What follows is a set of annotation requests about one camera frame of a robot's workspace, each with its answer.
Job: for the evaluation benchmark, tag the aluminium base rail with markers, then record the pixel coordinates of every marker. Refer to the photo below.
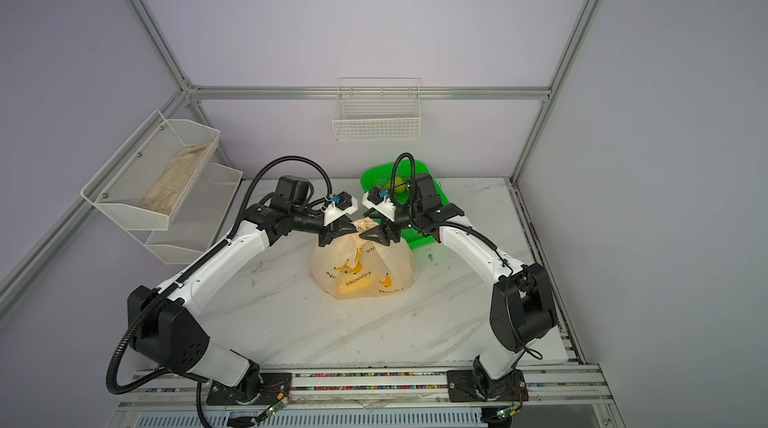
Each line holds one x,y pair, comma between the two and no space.
551,396

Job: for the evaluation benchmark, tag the white wire wall basket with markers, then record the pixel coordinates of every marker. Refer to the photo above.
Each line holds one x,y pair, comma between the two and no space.
377,109

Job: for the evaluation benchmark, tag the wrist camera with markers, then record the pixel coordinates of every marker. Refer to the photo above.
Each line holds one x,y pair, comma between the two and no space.
341,204
379,200

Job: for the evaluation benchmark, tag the lower white mesh shelf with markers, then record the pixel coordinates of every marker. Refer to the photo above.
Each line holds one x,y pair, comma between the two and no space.
200,217

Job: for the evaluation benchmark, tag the green fake round fruit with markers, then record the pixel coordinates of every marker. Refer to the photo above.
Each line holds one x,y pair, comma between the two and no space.
400,186

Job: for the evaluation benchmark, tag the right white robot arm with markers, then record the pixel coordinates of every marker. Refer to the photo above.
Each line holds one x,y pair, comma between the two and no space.
522,306

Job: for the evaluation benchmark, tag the folded beige bags in shelf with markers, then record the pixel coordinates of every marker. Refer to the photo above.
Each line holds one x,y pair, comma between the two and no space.
166,192

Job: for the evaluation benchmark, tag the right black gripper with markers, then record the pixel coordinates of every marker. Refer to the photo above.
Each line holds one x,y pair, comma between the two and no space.
383,236

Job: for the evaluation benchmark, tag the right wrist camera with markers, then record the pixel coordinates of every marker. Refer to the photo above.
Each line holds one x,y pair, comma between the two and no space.
379,200

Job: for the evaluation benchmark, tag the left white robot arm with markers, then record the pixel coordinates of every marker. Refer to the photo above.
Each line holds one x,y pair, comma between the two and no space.
163,321

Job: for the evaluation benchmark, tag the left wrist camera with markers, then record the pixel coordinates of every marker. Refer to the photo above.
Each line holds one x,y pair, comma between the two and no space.
341,204

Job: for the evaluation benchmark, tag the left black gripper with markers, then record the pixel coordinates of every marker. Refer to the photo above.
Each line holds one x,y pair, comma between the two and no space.
333,230

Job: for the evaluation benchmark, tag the beige plastic bag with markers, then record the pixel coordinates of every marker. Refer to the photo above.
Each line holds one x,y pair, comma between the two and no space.
351,267

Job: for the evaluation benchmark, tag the white mesh shelf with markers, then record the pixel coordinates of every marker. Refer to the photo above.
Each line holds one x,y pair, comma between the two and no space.
200,217
119,186

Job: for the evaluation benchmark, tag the upper white mesh shelf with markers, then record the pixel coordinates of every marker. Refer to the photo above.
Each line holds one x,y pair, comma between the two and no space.
119,186

